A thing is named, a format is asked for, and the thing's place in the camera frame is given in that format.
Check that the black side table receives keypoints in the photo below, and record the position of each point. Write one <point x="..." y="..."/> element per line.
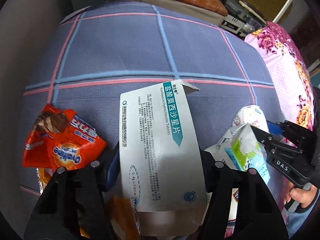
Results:
<point x="242" y="18"/>

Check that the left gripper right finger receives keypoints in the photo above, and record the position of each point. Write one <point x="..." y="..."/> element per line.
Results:
<point x="258" y="216"/>

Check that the orange ovaltine wrapper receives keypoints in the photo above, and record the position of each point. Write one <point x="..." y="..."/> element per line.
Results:
<point x="61" y="138"/>

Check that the grey plaid bed sheet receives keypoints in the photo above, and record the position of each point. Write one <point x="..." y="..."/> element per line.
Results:
<point x="101" y="52"/>

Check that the white patterned tissue pack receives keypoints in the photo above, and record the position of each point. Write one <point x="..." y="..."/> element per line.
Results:
<point x="252" y="115"/>

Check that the yellow cake snack bag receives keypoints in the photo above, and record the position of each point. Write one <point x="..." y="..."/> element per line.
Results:
<point x="122" y="218"/>

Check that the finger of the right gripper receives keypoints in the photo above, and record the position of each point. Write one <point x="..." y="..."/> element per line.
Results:
<point x="291" y="131"/>
<point x="265" y="136"/>

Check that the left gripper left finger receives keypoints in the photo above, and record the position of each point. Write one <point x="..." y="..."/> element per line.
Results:
<point x="75" y="197"/>

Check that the white medicine box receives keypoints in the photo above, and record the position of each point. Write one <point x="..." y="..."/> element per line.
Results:
<point x="160" y="162"/>

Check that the pink floral quilt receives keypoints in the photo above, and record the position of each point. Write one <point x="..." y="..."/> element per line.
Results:
<point x="292" y="83"/>

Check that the person's right hand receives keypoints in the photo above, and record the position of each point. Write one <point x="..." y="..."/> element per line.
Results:
<point x="304" y="197"/>

